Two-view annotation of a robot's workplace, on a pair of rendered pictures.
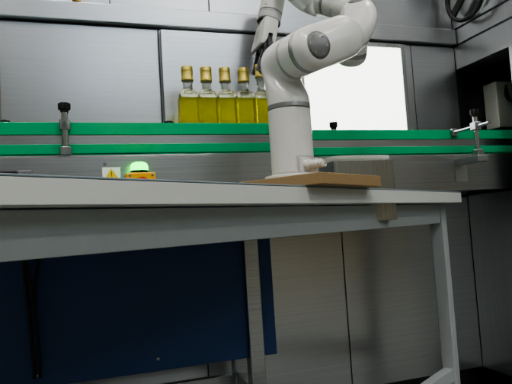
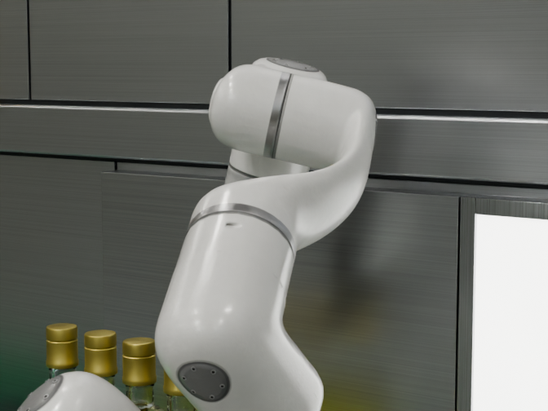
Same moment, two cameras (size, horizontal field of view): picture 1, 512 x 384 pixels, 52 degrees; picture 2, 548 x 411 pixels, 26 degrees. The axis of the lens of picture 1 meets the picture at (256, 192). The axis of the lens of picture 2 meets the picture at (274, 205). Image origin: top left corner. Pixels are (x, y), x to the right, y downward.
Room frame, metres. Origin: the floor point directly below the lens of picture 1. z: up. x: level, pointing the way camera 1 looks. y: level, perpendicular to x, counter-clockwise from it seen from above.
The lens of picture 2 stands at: (0.97, -0.98, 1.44)
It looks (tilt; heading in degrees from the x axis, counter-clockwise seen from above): 7 degrees down; 54
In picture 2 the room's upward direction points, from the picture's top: straight up
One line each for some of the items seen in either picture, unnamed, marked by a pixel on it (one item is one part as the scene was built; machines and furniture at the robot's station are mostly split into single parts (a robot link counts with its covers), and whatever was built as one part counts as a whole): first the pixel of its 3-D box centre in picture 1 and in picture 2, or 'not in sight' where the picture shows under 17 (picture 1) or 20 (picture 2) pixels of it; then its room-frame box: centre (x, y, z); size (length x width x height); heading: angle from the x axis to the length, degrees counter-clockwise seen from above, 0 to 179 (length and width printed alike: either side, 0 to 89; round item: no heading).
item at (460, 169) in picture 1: (472, 145); not in sight; (1.69, -0.71, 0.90); 0.17 x 0.05 x 0.23; 19
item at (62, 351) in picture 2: (187, 74); (62, 345); (1.52, 0.18, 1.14); 0.04 x 0.04 x 0.04
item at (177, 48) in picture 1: (293, 87); (445, 364); (1.78, -0.15, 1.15); 0.90 x 0.03 x 0.34; 109
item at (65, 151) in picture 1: (65, 127); not in sight; (1.25, 0.45, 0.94); 0.07 x 0.04 x 0.13; 19
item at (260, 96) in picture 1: (264, 125); not in sight; (1.60, -0.04, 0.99); 0.06 x 0.06 x 0.21; 20
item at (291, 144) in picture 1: (296, 144); not in sight; (1.14, -0.10, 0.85); 0.16 x 0.13 x 0.15; 45
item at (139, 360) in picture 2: (224, 75); (139, 360); (1.56, 0.07, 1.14); 0.04 x 0.04 x 0.04
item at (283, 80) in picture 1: (289, 74); not in sight; (1.14, -0.09, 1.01); 0.13 x 0.10 x 0.16; 33
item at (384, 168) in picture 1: (339, 180); not in sight; (1.45, -0.23, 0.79); 0.27 x 0.17 x 0.08; 19
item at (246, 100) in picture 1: (246, 125); not in sight; (1.57, 0.02, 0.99); 0.06 x 0.06 x 0.21; 18
